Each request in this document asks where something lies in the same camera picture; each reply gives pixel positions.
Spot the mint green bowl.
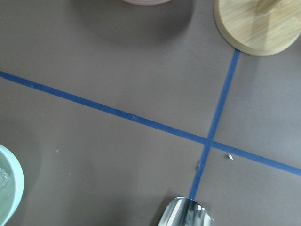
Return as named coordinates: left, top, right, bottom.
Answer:
left=0, top=145, right=24, bottom=226

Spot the metal ice scoop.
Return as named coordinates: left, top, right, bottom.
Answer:
left=158, top=197, right=215, bottom=226

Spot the pink bowl with ice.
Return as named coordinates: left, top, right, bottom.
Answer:
left=123, top=0, right=170, bottom=6

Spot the clear ice cubes pile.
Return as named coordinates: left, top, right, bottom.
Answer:
left=0, top=167, right=10, bottom=189

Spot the wooden stand round base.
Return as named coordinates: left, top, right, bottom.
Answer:
left=214, top=0, right=301, bottom=56

